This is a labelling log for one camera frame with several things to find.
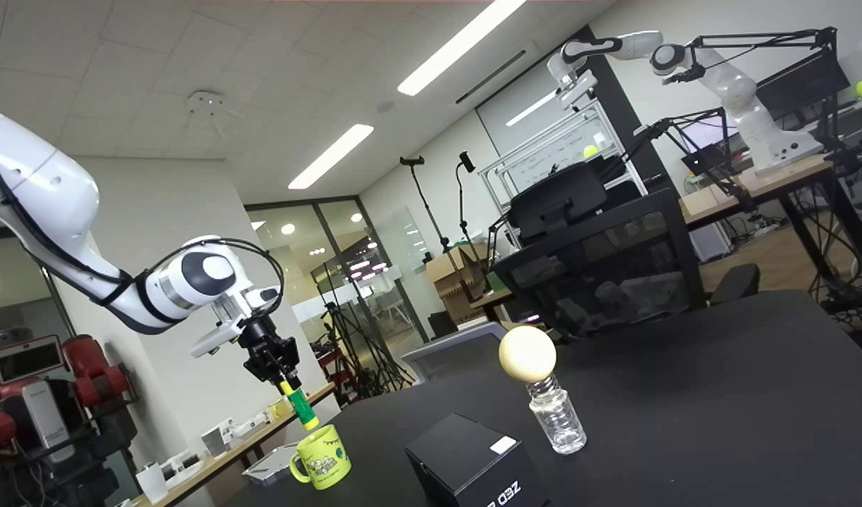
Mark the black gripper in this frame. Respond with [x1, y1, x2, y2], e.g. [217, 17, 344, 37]
[237, 313, 304, 392]

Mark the green yellow glue stick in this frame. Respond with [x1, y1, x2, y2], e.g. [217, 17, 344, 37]
[275, 376, 324, 432]

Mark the yellow green mug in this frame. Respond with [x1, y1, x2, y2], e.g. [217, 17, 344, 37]
[286, 423, 355, 492]

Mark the wooden side bench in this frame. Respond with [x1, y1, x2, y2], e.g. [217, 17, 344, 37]
[132, 376, 341, 507]

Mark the gray flat panel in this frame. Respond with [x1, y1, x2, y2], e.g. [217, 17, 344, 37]
[396, 321, 509, 383]

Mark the red robot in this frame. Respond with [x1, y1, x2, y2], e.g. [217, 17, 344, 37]
[0, 332, 135, 463]

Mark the black cardboard box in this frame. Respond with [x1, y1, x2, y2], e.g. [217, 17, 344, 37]
[403, 411, 551, 507]

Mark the long ceiling light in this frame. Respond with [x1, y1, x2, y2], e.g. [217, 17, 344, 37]
[393, 0, 528, 99]
[285, 120, 378, 194]

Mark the cream round ball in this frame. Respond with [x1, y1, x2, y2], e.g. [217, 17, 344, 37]
[494, 323, 561, 384]

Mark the clear glass jar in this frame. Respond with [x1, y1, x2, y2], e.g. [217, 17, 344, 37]
[524, 370, 592, 458]

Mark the black metal shelf rack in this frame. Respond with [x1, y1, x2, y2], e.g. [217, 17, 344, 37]
[483, 24, 706, 337]

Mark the wooden top work table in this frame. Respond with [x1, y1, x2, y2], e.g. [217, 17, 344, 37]
[679, 152, 862, 317]

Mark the black monitor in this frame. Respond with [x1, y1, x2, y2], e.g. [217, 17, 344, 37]
[751, 48, 852, 132]

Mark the black camera tripod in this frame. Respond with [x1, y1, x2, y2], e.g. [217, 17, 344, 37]
[451, 148, 499, 266]
[396, 152, 454, 259]

